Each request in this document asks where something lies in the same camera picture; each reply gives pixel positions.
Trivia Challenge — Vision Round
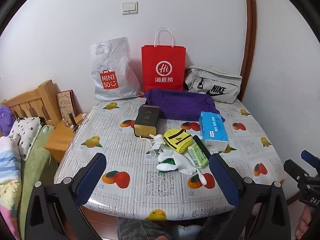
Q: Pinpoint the white plastic shopping bag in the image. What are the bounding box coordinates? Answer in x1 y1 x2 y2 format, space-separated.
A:
90 37 142 101

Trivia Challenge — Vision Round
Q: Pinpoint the black tube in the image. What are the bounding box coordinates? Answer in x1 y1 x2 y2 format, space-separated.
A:
193 135 213 160

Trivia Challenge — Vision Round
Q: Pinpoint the wooden nightstand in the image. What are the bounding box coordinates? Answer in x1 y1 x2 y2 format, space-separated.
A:
44 112 89 157

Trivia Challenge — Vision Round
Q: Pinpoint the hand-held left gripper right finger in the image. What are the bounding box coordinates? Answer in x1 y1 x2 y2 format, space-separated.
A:
197 153 292 240

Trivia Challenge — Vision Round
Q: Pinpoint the person's right hand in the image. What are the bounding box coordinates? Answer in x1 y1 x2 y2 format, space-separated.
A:
295 204 313 240

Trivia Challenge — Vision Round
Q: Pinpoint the brown notebook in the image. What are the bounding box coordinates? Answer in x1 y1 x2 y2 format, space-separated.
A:
56 90 78 119

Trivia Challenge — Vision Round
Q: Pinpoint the floral print pillow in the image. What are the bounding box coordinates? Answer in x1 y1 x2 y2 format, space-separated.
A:
9 117 44 160

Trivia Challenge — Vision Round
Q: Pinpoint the grey waist bag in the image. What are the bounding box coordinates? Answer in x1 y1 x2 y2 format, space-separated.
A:
184 66 243 103

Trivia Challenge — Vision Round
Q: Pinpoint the wooden bed headboard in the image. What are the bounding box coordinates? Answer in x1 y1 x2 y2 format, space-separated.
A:
1 80 63 128

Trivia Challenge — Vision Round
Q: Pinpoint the yellow mesh pouch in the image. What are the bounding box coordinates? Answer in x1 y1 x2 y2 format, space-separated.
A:
163 129 193 154

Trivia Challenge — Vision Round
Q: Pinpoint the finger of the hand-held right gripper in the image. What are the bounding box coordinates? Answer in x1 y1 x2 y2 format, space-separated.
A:
301 150 320 167
283 159 317 183

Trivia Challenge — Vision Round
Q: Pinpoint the dark tea tin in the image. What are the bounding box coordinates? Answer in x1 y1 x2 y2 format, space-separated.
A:
133 105 160 137

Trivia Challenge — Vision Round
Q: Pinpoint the white face mask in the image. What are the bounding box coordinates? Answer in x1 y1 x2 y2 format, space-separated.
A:
140 134 165 159

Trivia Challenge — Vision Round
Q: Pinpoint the colourful striped quilt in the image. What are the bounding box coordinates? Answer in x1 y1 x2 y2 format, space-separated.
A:
0 136 23 240

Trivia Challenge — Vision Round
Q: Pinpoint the green tissue packet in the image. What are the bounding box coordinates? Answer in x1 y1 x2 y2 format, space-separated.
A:
187 144 209 169

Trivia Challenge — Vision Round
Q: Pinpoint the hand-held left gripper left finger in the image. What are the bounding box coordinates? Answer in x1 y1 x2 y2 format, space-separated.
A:
25 152 107 240

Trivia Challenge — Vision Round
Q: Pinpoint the white sock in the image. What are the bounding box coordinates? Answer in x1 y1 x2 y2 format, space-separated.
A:
157 149 184 172
174 152 198 176

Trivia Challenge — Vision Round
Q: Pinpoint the purple fabric storage bin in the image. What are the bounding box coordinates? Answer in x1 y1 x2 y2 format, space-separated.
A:
144 89 225 123

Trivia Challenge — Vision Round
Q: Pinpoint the red paper bag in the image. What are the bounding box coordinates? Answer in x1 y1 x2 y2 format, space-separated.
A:
141 27 187 93

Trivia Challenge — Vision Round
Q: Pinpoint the blue tissue pack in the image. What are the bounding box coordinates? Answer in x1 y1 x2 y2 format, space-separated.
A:
199 112 229 152

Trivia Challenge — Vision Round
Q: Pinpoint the green blanket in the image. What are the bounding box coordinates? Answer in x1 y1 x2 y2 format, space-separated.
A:
19 125 59 235

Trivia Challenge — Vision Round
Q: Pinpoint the brown wooden door frame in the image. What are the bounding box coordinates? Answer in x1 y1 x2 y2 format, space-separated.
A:
240 0 258 100

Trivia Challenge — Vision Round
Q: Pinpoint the white light switch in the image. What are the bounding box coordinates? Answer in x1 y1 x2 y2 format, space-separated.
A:
122 2 138 15

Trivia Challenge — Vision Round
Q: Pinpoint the fruit print tablecloth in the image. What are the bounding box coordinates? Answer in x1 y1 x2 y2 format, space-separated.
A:
54 97 288 220

